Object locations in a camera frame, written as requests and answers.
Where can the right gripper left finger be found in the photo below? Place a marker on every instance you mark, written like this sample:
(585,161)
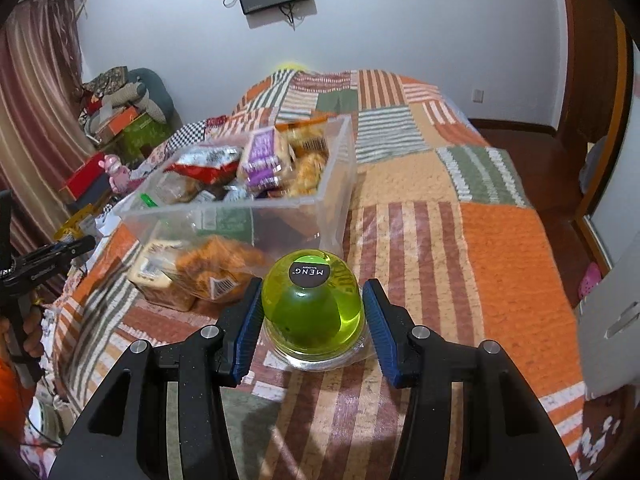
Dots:
(158,413)

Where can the left hand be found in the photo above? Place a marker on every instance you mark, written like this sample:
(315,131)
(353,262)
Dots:
(32,328)

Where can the orange shoe box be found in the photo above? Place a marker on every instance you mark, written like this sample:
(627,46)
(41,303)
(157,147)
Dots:
(107,130)

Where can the grey plush elephant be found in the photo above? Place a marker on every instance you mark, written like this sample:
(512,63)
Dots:
(144,90)

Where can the yellow noodle snack packet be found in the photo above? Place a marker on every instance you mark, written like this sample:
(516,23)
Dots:
(82,223)

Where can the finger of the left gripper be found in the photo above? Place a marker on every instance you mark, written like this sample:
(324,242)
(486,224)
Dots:
(68,250)

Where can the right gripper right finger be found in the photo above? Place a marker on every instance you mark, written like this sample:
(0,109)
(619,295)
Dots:
(506,432)

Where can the orange cookie bag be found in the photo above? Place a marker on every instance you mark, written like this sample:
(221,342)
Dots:
(218,270)

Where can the orange pastry bag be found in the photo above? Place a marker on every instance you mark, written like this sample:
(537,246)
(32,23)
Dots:
(310,155)

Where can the red white chip bag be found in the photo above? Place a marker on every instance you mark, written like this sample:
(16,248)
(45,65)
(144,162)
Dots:
(207,163)

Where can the white wall socket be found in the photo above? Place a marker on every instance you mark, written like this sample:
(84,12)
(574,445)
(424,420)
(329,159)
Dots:
(478,96)

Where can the red gift box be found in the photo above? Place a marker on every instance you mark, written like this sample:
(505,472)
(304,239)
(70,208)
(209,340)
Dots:
(79,182)

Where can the round cookies clear bag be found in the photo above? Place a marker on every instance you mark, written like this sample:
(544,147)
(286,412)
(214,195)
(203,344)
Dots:
(169,188)

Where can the striped red curtain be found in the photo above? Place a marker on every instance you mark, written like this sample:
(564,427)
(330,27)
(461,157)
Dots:
(42,144)

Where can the patchwork striped quilt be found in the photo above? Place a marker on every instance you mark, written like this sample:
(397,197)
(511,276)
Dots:
(437,215)

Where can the brown wooden door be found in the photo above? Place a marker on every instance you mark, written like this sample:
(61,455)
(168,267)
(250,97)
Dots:
(595,103)

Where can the clear plastic storage bin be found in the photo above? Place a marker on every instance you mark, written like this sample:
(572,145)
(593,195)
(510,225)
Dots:
(272,222)

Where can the white cabinet with handle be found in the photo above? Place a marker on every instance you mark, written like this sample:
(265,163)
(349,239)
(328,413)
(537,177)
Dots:
(608,325)

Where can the green jelly cup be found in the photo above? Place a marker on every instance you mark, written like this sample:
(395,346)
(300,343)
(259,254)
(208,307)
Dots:
(314,314)

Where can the green storage box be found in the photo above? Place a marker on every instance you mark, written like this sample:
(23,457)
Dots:
(139,138)

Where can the pink plush toy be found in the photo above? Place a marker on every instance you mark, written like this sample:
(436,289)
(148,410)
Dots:
(118,174)

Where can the purple label bread pack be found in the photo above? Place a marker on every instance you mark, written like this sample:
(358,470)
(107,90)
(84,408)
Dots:
(267,160)

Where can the gold foil snack pack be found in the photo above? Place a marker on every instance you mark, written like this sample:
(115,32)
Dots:
(156,286)

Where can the yellow headboard hoop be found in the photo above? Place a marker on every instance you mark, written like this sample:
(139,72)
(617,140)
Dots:
(291,66)

